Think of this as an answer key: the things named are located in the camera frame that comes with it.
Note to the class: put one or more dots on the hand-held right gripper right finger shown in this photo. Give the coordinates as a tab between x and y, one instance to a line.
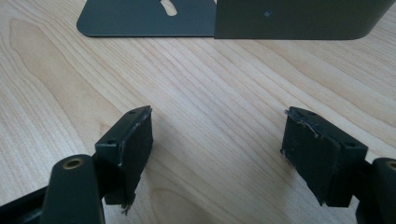
320	161

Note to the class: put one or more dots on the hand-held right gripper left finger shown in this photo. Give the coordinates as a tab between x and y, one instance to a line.
130	155

